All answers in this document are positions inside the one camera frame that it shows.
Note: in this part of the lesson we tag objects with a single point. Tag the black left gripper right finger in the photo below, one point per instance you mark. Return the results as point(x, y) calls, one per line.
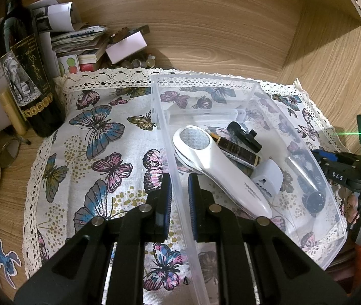
point(213, 223)

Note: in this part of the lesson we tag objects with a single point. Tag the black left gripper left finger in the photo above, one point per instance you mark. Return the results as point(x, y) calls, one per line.
point(146, 223)

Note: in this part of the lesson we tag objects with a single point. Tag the clear plastic storage bin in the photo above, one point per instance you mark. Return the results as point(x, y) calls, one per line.
point(286, 123)

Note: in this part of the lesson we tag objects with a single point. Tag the white travel plug adapter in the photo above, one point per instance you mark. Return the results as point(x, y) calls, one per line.
point(268, 177)

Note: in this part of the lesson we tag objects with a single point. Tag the white handheld massager device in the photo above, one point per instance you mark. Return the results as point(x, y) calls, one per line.
point(198, 149)

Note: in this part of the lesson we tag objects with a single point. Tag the black clip microphone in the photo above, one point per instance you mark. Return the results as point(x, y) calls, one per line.
point(248, 138)

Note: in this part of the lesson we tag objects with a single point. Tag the butterfly print lace cloth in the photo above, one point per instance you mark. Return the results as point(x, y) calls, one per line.
point(103, 161)

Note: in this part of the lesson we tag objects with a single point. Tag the yellow lip balm tube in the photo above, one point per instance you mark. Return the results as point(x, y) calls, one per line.
point(13, 113)

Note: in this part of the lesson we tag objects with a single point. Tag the pile of coins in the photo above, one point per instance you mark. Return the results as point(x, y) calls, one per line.
point(147, 62)

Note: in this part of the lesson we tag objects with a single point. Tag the fruit print card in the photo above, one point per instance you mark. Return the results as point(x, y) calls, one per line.
point(69, 65)

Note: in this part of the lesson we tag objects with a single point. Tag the pink white small box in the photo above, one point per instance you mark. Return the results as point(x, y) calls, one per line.
point(126, 47)

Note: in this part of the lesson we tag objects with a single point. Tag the stack of papers and booklets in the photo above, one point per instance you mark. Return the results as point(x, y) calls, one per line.
point(87, 45)

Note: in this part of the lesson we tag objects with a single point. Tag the dark wine bottle elephant label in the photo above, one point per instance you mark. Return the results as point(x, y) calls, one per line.
point(21, 58)

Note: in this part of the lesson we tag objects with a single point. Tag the rolled white paper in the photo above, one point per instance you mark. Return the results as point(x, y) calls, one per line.
point(55, 16)

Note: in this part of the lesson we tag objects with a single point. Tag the wire frame eyeglasses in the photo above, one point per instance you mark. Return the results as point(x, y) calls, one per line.
point(10, 150)

